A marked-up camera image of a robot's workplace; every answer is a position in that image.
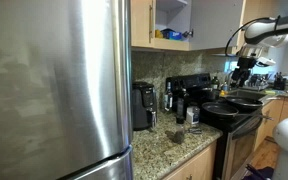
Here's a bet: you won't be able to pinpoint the black coffee maker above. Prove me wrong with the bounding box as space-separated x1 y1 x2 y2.
132 81 158 131

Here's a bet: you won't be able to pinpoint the clear glass bottle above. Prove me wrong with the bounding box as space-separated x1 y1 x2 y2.
163 81 174 112

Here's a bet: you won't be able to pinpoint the bright kitchen window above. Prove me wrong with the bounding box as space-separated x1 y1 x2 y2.
228 60 242 73

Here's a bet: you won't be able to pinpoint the grey handled scissors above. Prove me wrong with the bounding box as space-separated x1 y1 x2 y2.
187 126 203 135

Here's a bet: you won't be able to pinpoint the stainless steel sink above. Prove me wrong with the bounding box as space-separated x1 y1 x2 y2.
228 88 268 100

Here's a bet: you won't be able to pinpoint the black frying pan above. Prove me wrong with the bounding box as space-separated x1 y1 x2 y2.
201 101 274 122
224 95 282 112

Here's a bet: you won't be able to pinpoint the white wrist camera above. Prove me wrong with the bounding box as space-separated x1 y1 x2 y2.
255 56 277 67

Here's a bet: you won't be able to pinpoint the light wood base cabinet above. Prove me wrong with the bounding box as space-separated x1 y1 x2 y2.
162 141 218 180

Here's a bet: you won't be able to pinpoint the dark green oil bottle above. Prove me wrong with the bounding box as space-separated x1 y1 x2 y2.
176 87 190 119

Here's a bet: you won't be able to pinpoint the wood upper cabinets beside hood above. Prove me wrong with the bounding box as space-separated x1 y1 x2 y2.
237 0 280 56

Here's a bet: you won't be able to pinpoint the dish rack with dishes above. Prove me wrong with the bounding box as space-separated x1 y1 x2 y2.
248 73 272 92

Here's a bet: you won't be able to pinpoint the black utensil holder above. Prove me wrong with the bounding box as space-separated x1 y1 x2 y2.
273 71 288 91

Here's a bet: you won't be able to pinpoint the stainless steel refrigerator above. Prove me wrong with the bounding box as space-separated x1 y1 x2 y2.
0 0 134 180

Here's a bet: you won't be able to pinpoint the wood base cabinets under sink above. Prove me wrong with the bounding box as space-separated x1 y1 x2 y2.
253 96 288 151

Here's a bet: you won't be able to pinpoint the dark cooking pot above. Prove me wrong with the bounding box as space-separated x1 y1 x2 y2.
197 87 218 103

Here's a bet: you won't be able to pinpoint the wood cabinet door with handle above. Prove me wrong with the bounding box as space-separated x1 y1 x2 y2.
130 0 157 49
188 0 247 52

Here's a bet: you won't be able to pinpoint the dark purple floor clutter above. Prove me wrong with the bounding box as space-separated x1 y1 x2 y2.
243 163 275 180

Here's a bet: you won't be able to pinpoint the small glass jar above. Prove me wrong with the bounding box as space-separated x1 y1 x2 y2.
173 115 186 145

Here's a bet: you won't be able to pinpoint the air fryer drawer with handle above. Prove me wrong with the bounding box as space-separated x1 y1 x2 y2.
132 107 158 131

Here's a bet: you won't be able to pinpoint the blue zip bag box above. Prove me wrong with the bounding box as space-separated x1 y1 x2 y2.
162 28 184 41

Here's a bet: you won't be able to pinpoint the white salt container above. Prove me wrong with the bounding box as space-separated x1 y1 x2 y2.
186 105 201 126

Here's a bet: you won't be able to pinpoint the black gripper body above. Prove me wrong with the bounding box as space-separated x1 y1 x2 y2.
233 57 258 79

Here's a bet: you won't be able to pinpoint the black electric stove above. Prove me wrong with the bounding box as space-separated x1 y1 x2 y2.
165 73 268 180

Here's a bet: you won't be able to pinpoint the green glass bottle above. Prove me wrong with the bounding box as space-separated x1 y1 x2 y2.
211 75 220 91

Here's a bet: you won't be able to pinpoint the light wood upper cabinet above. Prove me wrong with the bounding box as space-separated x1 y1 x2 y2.
153 0 192 52

